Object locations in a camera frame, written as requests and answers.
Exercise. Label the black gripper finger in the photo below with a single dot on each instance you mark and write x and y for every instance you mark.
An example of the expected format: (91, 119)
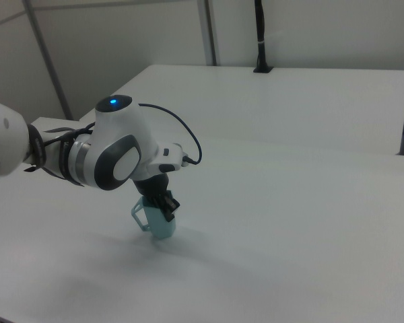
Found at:
(155, 202)
(171, 208)

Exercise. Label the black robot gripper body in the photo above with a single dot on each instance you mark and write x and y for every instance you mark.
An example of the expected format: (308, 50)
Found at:
(151, 186)

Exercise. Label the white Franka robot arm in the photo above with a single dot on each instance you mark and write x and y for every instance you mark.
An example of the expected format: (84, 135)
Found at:
(118, 148)

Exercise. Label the grey metal partition post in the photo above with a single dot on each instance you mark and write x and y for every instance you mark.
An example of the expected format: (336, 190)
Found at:
(208, 33)
(50, 67)

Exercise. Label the black camera stand pole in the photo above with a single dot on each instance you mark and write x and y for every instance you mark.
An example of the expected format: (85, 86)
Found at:
(262, 50)

